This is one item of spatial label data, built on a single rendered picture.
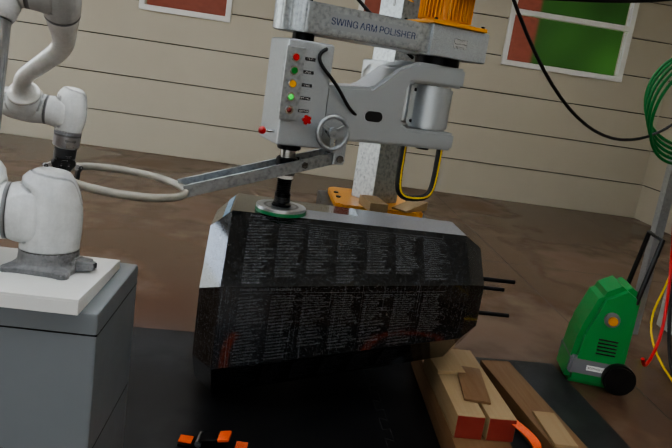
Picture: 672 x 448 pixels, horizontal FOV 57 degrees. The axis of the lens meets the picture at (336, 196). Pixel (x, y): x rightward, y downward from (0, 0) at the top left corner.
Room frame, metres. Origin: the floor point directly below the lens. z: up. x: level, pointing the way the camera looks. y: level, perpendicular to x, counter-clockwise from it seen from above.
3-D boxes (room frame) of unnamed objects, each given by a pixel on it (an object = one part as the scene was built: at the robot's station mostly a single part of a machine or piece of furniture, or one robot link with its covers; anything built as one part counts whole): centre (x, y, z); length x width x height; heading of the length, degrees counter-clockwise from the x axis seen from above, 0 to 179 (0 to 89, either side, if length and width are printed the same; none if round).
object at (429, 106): (2.89, -0.36, 1.37); 0.19 x 0.19 x 0.20
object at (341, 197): (3.52, -0.22, 0.76); 0.49 x 0.49 x 0.05; 8
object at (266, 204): (2.59, 0.23, 0.87); 0.21 x 0.21 x 0.01
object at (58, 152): (2.15, 0.97, 1.03); 0.08 x 0.07 x 0.09; 132
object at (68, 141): (2.16, 0.97, 1.10); 0.09 x 0.09 x 0.06
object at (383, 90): (2.75, -0.13, 1.33); 0.74 x 0.23 x 0.49; 117
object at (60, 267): (1.62, 0.74, 0.86); 0.22 x 0.18 x 0.06; 89
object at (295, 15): (2.75, -0.09, 1.64); 0.96 x 0.25 x 0.17; 117
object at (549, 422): (2.42, -1.06, 0.13); 0.25 x 0.10 x 0.01; 5
